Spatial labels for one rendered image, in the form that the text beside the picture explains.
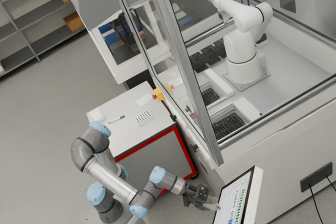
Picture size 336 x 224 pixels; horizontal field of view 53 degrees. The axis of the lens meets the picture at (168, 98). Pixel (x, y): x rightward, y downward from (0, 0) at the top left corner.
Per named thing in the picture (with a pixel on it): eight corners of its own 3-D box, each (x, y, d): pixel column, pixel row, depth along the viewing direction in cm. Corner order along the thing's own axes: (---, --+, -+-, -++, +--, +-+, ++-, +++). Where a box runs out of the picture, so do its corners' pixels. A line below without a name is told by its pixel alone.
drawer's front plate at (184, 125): (188, 137, 222) (184, 126, 215) (171, 112, 244) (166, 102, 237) (191, 136, 223) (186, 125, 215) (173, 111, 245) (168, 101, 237)
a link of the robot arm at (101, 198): (91, 208, 199) (80, 195, 190) (105, 189, 206) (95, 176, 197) (104, 215, 191) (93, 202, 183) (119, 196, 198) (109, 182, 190)
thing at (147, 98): (141, 108, 268) (140, 106, 266) (135, 103, 274) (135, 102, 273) (153, 98, 271) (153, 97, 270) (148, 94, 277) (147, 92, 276)
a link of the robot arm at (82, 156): (58, 152, 157) (144, 216, 150) (74, 135, 162) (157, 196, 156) (60, 161, 166) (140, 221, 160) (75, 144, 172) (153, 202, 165)
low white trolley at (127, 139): (142, 214, 287) (104, 162, 238) (121, 165, 334) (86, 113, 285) (201, 179, 293) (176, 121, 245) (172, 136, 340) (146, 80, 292)
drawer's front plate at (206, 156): (212, 170, 198) (208, 159, 191) (190, 139, 220) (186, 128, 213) (215, 168, 199) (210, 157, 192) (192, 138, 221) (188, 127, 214)
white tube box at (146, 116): (140, 127, 252) (138, 124, 250) (135, 121, 258) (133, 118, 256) (154, 118, 254) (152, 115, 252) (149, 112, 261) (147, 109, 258)
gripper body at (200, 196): (207, 203, 151) (183, 191, 151) (199, 208, 158) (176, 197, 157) (211, 188, 156) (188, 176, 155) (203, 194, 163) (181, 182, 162)
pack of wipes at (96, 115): (106, 119, 271) (104, 115, 268) (96, 125, 269) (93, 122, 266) (100, 110, 282) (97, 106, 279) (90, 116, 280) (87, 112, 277)
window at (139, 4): (211, 150, 187) (154, -6, 126) (155, 76, 252) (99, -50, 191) (212, 149, 187) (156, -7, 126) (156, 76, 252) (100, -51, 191)
